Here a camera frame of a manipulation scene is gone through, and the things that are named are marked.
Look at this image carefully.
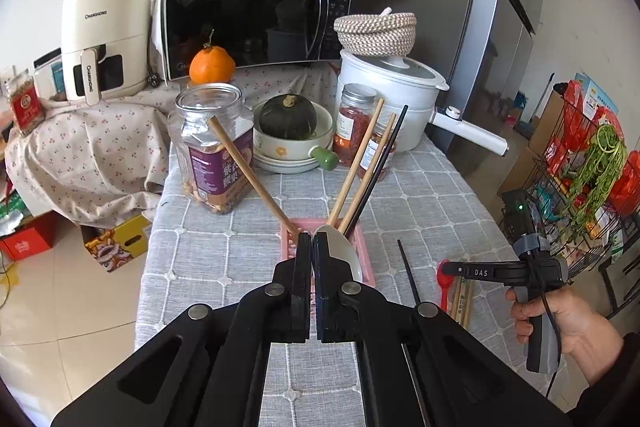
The white ceramic spoon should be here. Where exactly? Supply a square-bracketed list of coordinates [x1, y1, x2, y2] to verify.
[314, 224, 365, 283]

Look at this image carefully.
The red box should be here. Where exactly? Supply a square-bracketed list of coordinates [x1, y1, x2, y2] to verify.
[0, 212, 58, 263]

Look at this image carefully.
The woven rope basket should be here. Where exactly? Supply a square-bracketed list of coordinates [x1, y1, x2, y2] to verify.
[333, 12, 418, 58]

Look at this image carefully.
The short clear spice jar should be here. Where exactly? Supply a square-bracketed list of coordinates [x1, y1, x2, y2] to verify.
[360, 127, 401, 182]

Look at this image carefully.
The cream bowl green handle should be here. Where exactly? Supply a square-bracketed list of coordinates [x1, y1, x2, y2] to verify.
[252, 99, 338, 170]

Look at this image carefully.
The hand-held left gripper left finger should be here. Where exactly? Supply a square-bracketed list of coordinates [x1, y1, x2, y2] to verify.
[50, 231, 313, 427]

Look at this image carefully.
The red plastic bag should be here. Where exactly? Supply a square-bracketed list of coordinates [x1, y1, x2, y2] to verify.
[547, 79, 586, 175]

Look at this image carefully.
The black microwave oven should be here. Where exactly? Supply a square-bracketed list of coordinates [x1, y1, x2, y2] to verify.
[157, 0, 356, 82]

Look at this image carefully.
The green foil packet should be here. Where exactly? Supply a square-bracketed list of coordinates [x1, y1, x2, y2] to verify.
[0, 192, 26, 233]

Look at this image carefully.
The tall clear spice jar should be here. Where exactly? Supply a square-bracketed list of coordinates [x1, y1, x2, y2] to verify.
[334, 83, 378, 168]

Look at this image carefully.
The floral table cloth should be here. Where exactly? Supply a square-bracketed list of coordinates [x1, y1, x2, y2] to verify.
[5, 62, 346, 228]

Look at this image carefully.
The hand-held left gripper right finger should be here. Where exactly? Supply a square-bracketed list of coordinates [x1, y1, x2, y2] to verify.
[316, 232, 571, 427]

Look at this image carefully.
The green leafy vegetable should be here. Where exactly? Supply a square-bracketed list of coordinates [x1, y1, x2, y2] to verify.
[570, 124, 628, 233]

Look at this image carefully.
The orange citrus fruit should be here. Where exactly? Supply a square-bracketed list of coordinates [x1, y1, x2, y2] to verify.
[189, 29, 236, 85]

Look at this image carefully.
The dark green squash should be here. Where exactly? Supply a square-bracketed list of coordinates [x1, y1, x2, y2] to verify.
[258, 94, 317, 140]

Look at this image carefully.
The white plate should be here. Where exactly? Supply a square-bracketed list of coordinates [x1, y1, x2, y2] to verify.
[254, 152, 321, 175]

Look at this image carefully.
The brown cardboard box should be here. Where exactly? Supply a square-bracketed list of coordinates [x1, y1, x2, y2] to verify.
[500, 89, 568, 208]

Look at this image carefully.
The person's right forearm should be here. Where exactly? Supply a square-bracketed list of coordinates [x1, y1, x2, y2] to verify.
[565, 332, 640, 427]

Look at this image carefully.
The person's right hand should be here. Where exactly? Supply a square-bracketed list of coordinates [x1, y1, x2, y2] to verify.
[505, 287, 626, 388]

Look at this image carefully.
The black wire rack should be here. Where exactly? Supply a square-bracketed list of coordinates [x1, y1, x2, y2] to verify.
[520, 97, 640, 308]

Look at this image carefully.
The red snack packet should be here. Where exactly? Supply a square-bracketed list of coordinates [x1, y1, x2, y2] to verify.
[610, 147, 640, 215]

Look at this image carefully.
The clear jar purple label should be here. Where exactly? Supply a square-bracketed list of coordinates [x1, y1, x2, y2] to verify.
[167, 83, 256, 215]

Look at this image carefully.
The cream air fryer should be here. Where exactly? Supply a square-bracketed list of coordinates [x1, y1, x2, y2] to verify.
[61, 0, 153, 102]

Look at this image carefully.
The wooden chopstick green label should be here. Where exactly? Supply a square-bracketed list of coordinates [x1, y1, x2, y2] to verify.
[451, 279, 466, 323]
[462, 279, 475, 329]

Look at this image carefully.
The red plastic spoon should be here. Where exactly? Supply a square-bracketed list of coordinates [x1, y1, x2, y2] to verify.
[436, 258, 458, 310]

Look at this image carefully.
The yellow printed box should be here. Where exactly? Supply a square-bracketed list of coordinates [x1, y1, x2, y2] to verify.
[82, 214, 153, 273]

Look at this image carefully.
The blue white box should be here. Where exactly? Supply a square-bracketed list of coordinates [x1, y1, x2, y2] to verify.
[575, 74, 618, 118]

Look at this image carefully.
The grey checked tablecloth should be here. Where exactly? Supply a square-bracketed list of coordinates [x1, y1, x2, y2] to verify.
[135, 137, 566, 427]

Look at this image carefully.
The black chopstick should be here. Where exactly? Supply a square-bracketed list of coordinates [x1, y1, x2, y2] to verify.
[397, 239, 422, 308]
[346, 105, 410, 236]

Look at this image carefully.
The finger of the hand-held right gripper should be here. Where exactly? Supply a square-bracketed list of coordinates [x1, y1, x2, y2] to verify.
[447, 260, 528, 284]

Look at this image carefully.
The white teal box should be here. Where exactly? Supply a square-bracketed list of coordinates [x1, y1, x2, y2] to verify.
[34, 49, 66, 100]

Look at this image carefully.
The white electric pot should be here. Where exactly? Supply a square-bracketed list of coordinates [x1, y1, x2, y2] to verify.
[337, 49, 511, 158]

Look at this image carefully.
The pink perforated utensil holder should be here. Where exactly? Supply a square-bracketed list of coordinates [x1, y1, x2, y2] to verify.
[279, 217, 377, 288]

